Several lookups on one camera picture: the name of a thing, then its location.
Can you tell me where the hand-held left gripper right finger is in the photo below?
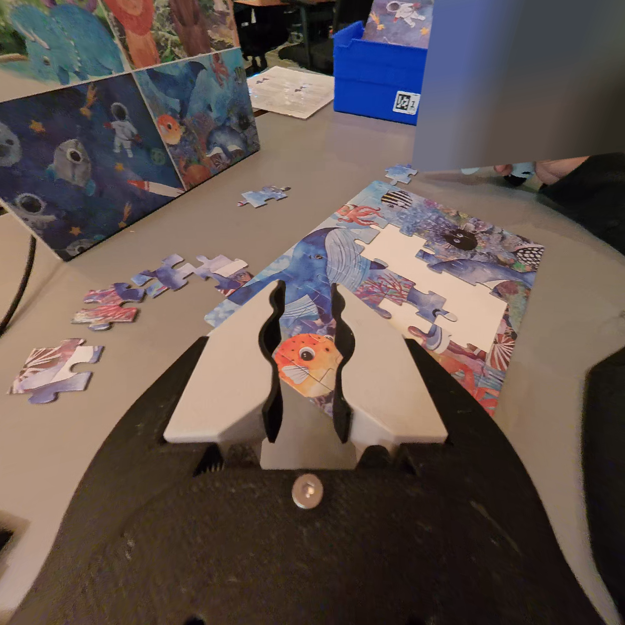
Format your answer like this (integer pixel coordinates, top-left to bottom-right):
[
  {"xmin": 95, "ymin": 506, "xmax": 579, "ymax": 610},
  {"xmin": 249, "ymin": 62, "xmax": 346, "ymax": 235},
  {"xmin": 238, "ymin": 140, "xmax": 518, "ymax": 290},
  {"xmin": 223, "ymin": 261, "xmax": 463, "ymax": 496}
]
[{"xmin": 331, "ymin": 282, "xmax": 449, "ymax": 460}]

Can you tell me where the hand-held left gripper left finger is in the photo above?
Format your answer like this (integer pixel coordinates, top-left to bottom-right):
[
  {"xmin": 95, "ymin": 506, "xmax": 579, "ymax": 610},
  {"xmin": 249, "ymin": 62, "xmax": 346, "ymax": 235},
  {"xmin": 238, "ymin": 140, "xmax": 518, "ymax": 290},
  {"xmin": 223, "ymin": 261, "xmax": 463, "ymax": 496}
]
[{"xmin": 163, "ymin": 280, "xmax": 286, "ymax": 460}]

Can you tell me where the blue lilac puzzle piece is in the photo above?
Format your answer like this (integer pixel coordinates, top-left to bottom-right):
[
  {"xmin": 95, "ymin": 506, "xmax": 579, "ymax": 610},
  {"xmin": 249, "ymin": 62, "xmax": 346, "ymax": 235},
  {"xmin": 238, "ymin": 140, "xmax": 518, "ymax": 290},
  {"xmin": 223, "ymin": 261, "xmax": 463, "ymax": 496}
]
[{"xmin": 385, "ymin": 163, "xmax": 419, "ymax": 186}]

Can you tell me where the pink purple coral puzzle piece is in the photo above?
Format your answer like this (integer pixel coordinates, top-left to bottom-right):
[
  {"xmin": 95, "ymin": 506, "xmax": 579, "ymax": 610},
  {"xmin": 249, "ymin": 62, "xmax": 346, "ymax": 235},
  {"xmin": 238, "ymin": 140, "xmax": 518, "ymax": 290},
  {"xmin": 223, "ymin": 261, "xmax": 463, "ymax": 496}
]
[{"xmin": 71, "ymin": 282, "xmax": 148, "ymax": 334}]

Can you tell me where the assembled sea jigsaw puzzle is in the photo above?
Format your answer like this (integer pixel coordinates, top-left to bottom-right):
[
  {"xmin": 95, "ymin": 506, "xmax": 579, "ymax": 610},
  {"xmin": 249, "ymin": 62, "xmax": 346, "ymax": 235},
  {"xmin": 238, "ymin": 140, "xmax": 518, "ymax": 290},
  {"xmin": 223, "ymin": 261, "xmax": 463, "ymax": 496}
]
[{"xmin": 204, "ymin": 180, "xmax": 547, "ymax": 418}]

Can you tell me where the person's right forearm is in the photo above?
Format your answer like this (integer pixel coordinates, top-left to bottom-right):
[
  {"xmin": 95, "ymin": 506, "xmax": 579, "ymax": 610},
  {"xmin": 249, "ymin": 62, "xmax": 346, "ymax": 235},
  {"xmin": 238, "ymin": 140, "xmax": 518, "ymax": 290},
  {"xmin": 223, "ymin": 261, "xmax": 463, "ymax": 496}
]
[{"xmin": 539, "ymin": 152, "xmax": 625, "ymax": 237}]

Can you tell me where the person's right hand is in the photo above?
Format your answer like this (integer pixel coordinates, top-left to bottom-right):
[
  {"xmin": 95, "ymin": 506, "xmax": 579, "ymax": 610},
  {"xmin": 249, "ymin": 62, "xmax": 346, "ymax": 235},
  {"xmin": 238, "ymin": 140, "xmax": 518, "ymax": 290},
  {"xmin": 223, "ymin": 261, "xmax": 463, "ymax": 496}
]
[{"xmin": 535, "ymin": 156, "xmax": 582, "ymax": 185}]

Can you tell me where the striped white purple puzzle piece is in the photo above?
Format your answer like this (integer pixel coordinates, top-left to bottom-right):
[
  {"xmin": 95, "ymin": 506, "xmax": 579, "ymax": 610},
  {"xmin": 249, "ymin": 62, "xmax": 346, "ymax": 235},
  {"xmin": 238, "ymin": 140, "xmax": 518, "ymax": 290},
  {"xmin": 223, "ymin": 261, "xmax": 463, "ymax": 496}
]
[{"xmin": 195, "ymin": 254, "xmax": 256, "ymax": 297}]

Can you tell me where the purple blue puzzle piece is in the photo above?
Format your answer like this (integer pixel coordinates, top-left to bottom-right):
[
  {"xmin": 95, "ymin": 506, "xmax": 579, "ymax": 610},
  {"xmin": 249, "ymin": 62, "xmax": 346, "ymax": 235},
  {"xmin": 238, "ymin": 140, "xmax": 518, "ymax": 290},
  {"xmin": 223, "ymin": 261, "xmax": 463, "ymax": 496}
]
[{"xmin": 131, "ymin": 253, "xmax": 197, "ymax": 299}]

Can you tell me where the white purple leaf puzzle piece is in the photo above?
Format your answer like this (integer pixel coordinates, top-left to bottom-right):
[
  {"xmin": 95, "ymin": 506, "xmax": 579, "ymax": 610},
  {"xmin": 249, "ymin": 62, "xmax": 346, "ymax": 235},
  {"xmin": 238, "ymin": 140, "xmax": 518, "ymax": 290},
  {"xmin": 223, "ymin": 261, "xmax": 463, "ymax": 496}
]
[{"xmin": 7, "ymin": 338, "xmax": 105, "ymax": 406}]

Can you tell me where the blue plastic bin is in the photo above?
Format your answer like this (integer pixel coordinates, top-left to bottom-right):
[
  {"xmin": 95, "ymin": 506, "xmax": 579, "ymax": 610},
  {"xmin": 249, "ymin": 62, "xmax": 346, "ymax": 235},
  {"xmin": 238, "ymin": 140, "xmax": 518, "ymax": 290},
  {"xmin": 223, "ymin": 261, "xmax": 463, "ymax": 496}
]
[{"xmin": 333, "ymin": 21, "xmax": 431, "ymax": 127}]

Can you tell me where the blue white puzzle piece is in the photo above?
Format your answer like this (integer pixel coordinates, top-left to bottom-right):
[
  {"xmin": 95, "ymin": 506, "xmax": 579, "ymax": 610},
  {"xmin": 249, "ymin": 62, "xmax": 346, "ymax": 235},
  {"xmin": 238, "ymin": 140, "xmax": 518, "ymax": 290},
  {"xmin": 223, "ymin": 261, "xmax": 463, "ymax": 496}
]
[{"xmin": 237, "ymin": 185, "xmax": 292, "ymax": 209}]

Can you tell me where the space themed puzzle board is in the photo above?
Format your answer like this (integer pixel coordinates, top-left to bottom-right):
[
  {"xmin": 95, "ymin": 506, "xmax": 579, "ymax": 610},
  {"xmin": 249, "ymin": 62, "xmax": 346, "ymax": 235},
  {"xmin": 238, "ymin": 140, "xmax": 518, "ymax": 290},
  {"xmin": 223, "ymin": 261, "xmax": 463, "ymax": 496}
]
[{"xmin": 362, "ymin": 0, "xmax": 435, "ymax": 49}]

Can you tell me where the instruction sheet in plastic sleeve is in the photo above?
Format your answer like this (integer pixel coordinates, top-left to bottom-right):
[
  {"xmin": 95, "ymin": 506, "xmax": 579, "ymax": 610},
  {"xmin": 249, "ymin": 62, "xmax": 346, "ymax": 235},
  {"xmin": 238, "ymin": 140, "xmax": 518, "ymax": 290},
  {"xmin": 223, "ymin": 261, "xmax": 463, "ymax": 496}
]
[{"xmin": 246, "ymin": 65, "xmax": 336, "ymax": 120}]

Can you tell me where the illustrated puzzle box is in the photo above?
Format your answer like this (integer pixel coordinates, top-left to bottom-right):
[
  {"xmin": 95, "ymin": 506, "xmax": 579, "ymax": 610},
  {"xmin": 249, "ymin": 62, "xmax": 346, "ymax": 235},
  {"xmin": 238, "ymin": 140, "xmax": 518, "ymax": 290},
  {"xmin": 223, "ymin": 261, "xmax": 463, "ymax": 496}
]
[{"xmin": 0, "ymin": 0, "xmax": 262, "ymax": 263}]

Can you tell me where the black braided cable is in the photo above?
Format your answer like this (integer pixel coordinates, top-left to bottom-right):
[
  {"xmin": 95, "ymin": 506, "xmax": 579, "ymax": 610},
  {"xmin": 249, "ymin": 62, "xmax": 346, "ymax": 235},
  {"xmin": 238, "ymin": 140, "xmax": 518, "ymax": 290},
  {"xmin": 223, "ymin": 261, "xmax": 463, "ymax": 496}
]
[{"xmin": 0, "ymin": 233, "xmax": 39, "ymax": 339}]

